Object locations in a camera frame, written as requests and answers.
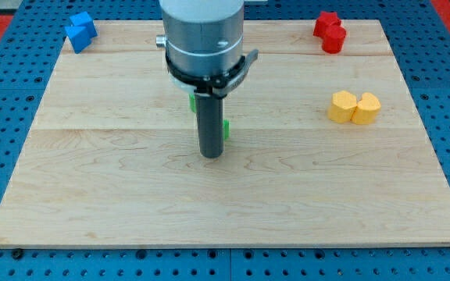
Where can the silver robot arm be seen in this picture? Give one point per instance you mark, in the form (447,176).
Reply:
(202,37)

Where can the green star block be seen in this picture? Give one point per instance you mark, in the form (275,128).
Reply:
(193,108)

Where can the yellow hexagon block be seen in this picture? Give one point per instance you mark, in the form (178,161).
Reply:
(342,106)

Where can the yellow heart block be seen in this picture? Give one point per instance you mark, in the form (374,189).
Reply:
(367,109)

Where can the red star block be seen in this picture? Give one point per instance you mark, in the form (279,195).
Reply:
(324,21)

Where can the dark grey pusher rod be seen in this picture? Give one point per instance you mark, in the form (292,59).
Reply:
(209,114)

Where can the wooden board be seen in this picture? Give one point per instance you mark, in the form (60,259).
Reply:
(112,160)

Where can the red cylinder block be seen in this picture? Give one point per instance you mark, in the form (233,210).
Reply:
(333,39)

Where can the blue triangle block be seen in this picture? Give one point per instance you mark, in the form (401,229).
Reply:
(78,37)

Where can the blue cube block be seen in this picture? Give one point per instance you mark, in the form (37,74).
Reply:
(83,19)

